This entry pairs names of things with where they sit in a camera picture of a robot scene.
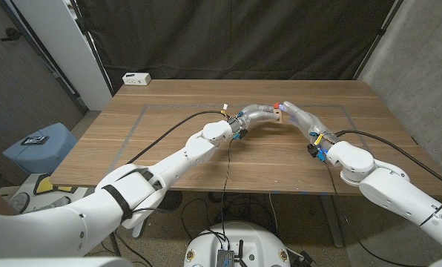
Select grey electronics box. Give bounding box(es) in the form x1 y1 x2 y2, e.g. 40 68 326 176
216 248 236 267

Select white power strip box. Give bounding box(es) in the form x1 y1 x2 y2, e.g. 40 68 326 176
122 72 152 86

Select black backdrop curtain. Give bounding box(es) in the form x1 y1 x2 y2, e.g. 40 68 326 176
70 0 406 93

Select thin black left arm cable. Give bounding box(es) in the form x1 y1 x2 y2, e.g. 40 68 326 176
131 137 236 242

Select grey table leg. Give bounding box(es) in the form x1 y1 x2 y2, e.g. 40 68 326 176
319 194 344 248

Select round black floor fan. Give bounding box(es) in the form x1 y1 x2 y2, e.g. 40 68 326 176
159 191 184 214

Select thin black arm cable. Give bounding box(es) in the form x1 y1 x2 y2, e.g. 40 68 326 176
323 161 429 267
131 137 236 242

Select black backdrop stand pole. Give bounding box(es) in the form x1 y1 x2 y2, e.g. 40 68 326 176
70 0 115 97
354 0 406 81

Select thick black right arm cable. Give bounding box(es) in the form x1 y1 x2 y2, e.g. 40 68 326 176
334 129 442 193

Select blue plastic stool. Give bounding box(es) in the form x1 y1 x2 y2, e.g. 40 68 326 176
1 122 79 175

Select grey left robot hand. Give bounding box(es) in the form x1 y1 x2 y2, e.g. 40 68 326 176
228 103 283 136

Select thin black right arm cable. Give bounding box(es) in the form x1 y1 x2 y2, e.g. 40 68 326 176
323 161 429 267

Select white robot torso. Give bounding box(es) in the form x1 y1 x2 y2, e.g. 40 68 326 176
183 221 291 267

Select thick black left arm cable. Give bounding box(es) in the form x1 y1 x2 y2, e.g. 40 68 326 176
126 110 225 165

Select black door handle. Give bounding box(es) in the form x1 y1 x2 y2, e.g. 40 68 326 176
0 27 23 42

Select white pillar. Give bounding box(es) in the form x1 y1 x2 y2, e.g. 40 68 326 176
11 0 113 111

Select black smartphone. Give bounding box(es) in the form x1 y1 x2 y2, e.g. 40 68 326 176
21 135 50 146

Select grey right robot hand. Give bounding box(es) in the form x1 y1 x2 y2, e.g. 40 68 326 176
279 101 341 148

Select white floor cable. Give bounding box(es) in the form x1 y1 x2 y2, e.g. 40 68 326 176
268 193 280 237

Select grey black sneaker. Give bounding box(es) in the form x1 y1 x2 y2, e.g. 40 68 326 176
35 196 72 211
6 191 31 213

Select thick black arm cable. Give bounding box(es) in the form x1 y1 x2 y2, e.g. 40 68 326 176
334 129 442 193
126 110 225 165

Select white table leg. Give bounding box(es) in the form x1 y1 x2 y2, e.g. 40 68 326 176
131 221 148 240

